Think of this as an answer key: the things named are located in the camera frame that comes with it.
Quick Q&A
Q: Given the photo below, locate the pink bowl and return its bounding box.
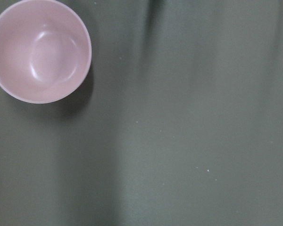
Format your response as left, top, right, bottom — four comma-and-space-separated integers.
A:
0, 0, 92, 104

